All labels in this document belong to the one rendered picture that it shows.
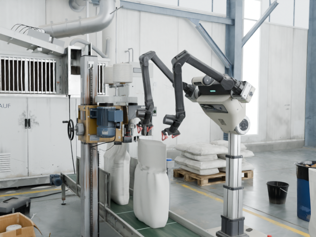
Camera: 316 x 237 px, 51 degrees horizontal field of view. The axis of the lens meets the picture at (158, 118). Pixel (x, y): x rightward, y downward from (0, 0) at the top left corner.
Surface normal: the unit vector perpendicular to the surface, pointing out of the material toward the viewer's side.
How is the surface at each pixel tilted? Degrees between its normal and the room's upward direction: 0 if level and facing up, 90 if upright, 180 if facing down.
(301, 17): 90
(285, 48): 90
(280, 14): 90
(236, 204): 90
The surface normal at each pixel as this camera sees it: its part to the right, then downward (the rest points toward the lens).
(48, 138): 0.50, 0.05
